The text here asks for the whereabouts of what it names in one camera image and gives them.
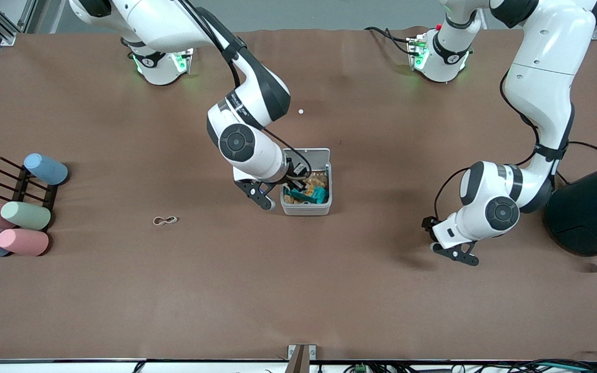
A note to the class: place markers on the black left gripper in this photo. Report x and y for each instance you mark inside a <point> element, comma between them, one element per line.
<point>427,223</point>

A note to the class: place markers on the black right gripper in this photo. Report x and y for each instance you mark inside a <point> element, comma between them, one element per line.
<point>294,173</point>

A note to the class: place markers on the black and white wrapper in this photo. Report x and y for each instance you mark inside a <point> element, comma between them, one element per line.
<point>297,186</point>

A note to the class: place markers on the small white lidded bin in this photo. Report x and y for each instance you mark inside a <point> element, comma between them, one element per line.
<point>303,209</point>

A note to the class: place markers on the white paper loop strip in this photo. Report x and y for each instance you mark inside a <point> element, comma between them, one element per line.
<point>159,221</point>

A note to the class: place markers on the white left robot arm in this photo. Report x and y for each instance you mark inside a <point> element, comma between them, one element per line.
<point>542,67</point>

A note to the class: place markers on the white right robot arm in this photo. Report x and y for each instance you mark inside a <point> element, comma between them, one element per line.
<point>174,20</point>

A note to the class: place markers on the teal trash piece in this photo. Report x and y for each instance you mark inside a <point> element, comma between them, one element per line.
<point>319,194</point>

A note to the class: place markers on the dark teal pedal trash can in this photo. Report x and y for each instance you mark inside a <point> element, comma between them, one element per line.
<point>588,212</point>

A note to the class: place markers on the crumpled brown paper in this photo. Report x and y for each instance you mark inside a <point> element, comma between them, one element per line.
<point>315,180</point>

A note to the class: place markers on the green terminal connector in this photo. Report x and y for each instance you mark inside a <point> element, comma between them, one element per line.
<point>360,369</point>

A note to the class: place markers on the green plastic cup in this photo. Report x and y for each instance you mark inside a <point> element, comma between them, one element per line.
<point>26,215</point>

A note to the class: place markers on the dark wooden cup rack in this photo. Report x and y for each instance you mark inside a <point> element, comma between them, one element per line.
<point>20,189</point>

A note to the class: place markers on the metal table edge bracket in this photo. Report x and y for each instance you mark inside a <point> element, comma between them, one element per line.
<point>291,351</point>

